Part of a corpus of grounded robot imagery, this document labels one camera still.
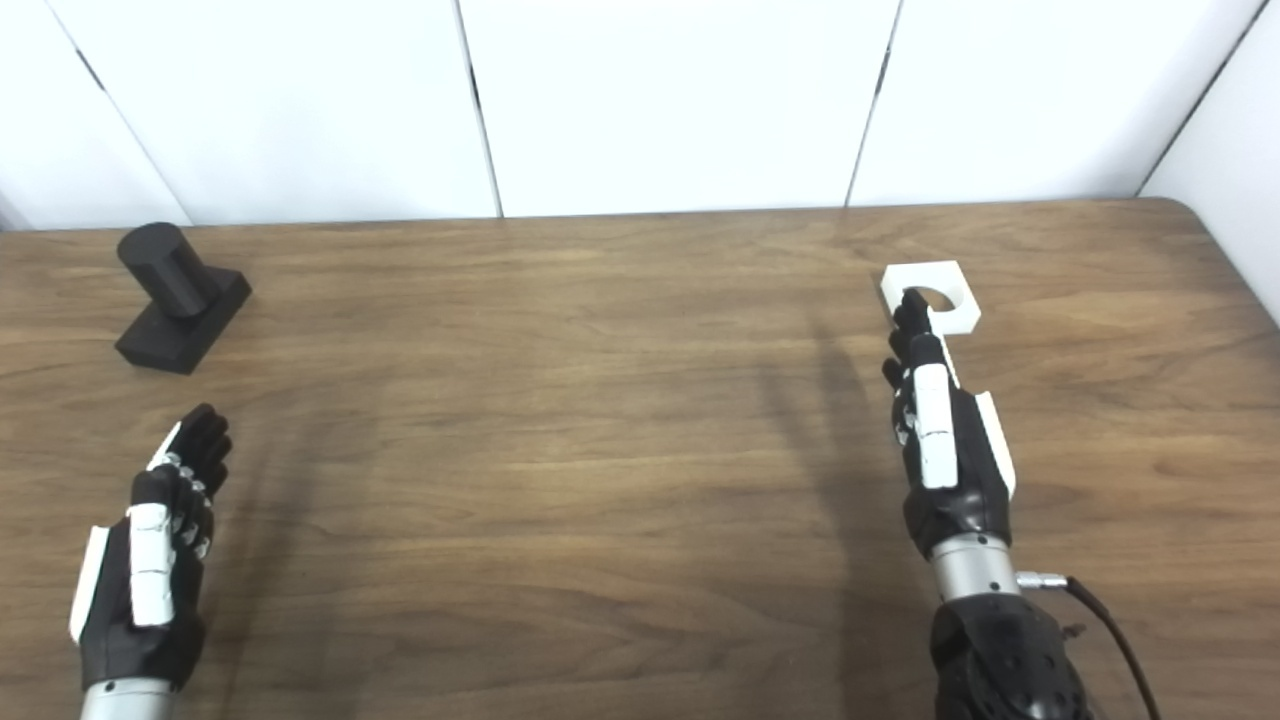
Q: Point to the robot right hand white black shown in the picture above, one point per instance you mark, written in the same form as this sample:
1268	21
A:
938	440

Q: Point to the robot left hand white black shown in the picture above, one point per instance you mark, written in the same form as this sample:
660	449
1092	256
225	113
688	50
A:
150	560

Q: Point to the white square piece with hole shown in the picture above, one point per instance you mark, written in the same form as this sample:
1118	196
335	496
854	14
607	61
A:
955	300

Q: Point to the black peg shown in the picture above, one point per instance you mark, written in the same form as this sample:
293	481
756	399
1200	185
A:
180	300

